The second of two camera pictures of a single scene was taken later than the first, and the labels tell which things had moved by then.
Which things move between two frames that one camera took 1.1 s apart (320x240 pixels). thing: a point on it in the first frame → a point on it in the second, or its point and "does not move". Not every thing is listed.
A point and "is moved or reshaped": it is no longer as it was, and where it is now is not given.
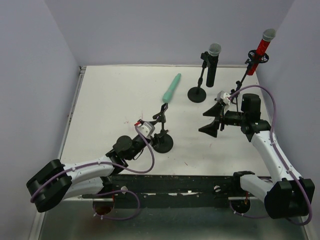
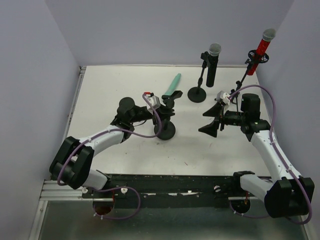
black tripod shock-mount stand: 235,92 does not move
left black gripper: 155,128 → 166,105
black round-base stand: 162,142 is moved or reshaped
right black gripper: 222,118 does not move
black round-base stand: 198,94 does not move
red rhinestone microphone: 268,35 does not move
